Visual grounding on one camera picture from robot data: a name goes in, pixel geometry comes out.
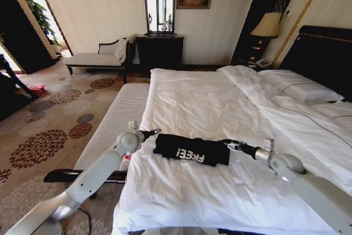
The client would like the white ribbed bed bench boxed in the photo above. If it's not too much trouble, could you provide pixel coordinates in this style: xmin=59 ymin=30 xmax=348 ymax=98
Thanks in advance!
xmin=73 ymin=83 xmax=151 ymax=173

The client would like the white cloth on chaise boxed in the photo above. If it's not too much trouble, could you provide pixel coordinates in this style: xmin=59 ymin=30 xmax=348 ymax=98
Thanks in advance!
xmin=114 ymin=37 xmax=129 ymax=62

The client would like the dark nightstand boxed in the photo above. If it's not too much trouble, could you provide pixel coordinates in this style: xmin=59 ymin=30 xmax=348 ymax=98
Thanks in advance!
xmin=230 ymin=57 xmax=277 ymax=72

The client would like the black floor cable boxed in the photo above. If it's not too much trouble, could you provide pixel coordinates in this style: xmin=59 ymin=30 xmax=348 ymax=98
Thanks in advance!
xmin=73 ymin=206 xmax=96 ymax=229

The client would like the white duvet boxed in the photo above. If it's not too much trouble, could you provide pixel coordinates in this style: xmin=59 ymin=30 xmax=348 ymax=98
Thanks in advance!
xmin=112 ymin=65 xmax=352 ymax=235

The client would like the white pillow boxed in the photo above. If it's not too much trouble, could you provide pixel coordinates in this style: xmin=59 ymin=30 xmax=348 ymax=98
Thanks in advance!
xmin=257 ymin=69 xmax=345 ymax=103

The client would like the table lamp with cream shade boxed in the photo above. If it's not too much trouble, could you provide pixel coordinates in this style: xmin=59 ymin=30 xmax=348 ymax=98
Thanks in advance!
xmin=248 ymin=12 xmax=282 ymax=64

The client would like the white telephone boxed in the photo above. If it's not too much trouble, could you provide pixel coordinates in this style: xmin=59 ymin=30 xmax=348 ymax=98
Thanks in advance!
xmin=255 ymin=58 xmax=273 ymax=68

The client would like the dark wooden bench frame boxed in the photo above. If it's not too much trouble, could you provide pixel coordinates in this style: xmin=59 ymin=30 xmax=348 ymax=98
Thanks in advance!
xmin=43 ymin=168 xmax=130 ymax=200

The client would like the black shirt with white print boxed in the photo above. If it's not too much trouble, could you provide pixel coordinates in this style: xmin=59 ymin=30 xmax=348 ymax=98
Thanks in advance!
xmin=153 ymin=133 xmax=232 ymax=168

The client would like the green leafy plant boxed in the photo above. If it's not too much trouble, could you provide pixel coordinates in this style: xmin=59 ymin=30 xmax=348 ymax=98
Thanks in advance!
xmin=20 ymin=0 xmax=63 ymax=48

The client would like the dark stand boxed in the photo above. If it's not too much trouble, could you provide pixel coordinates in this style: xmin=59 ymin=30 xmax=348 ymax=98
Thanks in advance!
xmin=0 ymin=52 xmax=40 ymax=122

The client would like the white bed sheet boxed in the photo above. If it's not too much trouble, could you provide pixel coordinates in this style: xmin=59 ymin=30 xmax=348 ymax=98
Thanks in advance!
xmin=260 ymin=96 xmax=352 ymax=189

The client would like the red and white small object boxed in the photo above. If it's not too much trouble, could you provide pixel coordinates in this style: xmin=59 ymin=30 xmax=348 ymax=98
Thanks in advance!
xmin=120 ymin=154 xmax=132 ymax=170

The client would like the dark wooden cabinet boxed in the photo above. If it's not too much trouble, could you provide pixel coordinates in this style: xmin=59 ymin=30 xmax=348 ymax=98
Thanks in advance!
xmin=134 ymin=34 xmax=185 ymax=72

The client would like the dark bed headboard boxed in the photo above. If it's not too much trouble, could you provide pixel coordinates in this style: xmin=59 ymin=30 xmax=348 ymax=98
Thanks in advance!
xmin=277 ymin=25 xmax=352 ymax=101

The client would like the red box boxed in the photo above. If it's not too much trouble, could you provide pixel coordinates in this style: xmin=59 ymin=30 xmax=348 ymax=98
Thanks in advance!
xmin=28 ymin=84 xmax=48 ymax=99

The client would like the tall dark-framed mirror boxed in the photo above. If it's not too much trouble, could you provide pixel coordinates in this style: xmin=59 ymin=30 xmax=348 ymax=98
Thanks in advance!
xmin=141 ymin=0 xmax=178 ymax=37

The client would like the white chaise longue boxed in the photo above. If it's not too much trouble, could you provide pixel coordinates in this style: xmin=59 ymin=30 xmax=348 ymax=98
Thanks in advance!
xmin=64 ymin=36 xmax=138 ymax=84

